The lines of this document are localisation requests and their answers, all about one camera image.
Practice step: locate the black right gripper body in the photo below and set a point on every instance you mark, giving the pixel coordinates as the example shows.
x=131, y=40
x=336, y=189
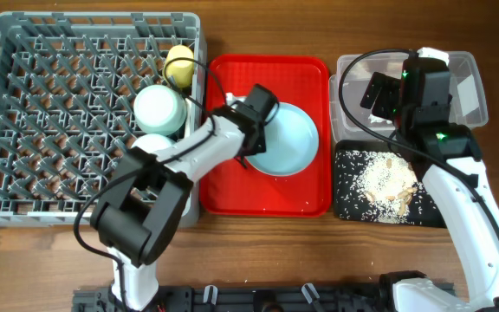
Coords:
x=398, y=120

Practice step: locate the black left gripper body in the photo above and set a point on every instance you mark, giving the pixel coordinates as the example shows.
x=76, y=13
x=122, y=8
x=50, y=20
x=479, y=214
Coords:
x=260, y=142

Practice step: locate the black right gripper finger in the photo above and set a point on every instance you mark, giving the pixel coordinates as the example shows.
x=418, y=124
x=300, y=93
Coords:
x=373, y=90
x=387, y=99

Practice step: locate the light blue plate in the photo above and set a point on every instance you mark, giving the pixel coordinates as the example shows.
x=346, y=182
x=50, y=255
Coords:
x=291, y=140

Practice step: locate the rice and food scraps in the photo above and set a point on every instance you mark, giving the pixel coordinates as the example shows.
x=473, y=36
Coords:
x=384, y=182

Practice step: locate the yellow plastic cup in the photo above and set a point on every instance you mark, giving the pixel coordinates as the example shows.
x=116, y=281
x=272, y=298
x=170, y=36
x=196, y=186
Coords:
x=179, y=68

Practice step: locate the small green bowl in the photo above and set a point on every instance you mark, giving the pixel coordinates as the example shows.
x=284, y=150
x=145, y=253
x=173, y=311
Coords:
x=152, y=142

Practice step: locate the white napkin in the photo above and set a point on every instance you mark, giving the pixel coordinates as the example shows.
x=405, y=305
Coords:
x=375, y=119

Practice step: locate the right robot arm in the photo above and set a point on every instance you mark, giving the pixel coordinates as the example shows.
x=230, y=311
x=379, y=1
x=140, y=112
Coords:
x=448, y=161

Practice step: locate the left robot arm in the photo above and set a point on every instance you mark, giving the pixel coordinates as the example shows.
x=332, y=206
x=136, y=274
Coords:
x=139, y=210

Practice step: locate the grey dishwasher rack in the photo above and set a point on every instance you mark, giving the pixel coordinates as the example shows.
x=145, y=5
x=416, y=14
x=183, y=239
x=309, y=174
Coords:
x=68, y=81

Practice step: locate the clear plastic bin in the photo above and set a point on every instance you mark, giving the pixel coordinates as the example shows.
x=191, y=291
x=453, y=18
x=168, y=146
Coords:
x=468, y=104

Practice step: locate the black tray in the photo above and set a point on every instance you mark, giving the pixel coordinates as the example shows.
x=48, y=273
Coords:
x=349, y=203

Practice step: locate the red plastic tray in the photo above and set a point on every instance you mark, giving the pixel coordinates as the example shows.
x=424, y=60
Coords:
x=240, y=189

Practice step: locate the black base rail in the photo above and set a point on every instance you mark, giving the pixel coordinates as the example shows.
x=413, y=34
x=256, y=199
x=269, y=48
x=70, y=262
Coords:
x=349, y=297

